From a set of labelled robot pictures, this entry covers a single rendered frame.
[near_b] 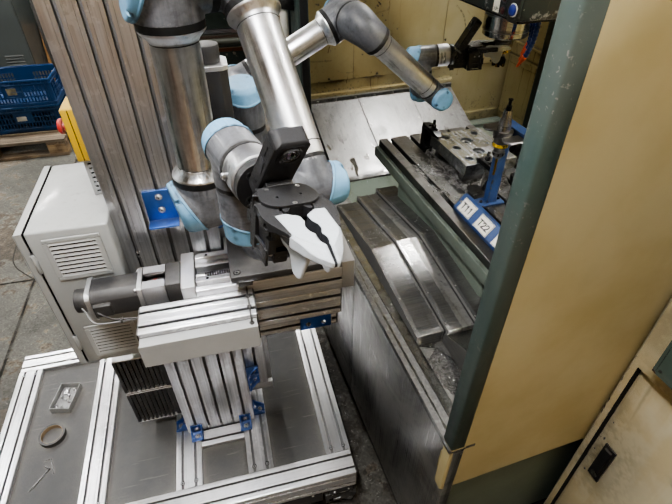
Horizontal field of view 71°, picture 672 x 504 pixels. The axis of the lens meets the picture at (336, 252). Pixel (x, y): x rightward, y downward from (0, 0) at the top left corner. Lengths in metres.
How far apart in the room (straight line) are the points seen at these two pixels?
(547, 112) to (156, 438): 1.76
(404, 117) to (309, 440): 1.81
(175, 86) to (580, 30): 0.63
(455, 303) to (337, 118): 1.42
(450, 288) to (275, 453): 0.88
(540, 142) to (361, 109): 2.17
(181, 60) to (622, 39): 0.65
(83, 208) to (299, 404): 1.13
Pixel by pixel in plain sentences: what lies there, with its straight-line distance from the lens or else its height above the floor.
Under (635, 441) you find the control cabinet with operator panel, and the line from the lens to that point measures 1.49.
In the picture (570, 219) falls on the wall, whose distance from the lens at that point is 0.84.
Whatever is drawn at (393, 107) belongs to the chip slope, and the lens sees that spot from 2.88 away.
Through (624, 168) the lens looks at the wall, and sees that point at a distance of 0.85.
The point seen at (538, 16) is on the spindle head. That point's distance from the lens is 1.57.
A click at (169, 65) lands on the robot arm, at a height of 1.63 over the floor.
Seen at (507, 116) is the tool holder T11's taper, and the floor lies 1.28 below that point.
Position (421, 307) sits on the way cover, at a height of 0.71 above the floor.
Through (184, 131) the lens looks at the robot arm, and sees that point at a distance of 0.95.
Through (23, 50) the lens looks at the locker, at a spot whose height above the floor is 0.50.
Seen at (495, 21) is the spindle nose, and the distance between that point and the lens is 1.85.
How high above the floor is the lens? 1.89
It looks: 39 degrees down
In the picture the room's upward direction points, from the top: straight up
